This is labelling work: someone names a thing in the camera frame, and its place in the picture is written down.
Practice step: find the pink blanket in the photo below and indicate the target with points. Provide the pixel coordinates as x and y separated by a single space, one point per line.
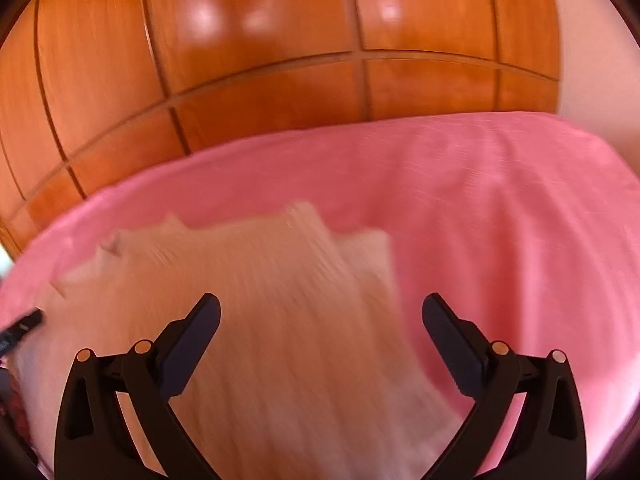
475 220

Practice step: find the glossy wooden wardrobe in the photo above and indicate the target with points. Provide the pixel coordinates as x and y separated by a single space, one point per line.
250 50

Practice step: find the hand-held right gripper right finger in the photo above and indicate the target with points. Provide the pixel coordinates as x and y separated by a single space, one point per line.
450 340

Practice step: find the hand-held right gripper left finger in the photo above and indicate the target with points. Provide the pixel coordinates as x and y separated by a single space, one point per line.
192 340

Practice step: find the floral patterned clothing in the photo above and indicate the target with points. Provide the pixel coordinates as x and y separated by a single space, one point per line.
12 405

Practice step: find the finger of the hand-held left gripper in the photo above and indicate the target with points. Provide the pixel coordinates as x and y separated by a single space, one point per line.
22 325

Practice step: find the cream knitted sweater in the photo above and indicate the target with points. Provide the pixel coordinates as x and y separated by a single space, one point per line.
280 320

